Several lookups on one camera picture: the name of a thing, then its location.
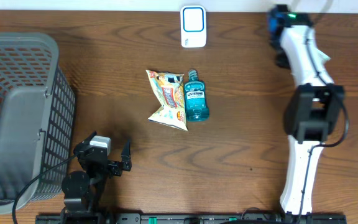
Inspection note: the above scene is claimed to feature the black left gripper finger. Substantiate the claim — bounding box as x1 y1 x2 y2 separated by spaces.
121 139 131 162
78 131 97 146

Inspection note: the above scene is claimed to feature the yellow snack bag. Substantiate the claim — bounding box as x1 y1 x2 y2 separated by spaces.
146 70 188 131

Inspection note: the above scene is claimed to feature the teal mouthwash bottle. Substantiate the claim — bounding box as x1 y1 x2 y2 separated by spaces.
184 70 209 121

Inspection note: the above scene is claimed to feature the grey plastic shopping basket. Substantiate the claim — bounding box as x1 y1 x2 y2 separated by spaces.
0 33 76 215

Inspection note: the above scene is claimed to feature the white barcode scanner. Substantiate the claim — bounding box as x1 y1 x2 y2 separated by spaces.
180 6 207 48

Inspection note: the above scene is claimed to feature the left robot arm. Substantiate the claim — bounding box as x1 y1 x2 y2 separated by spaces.
60 132 132 223

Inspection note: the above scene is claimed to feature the light blue wipes pack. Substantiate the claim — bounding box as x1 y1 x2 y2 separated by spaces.
316 49 331 65

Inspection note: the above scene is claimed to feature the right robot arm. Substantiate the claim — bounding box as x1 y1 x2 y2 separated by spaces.
268 4 349 219

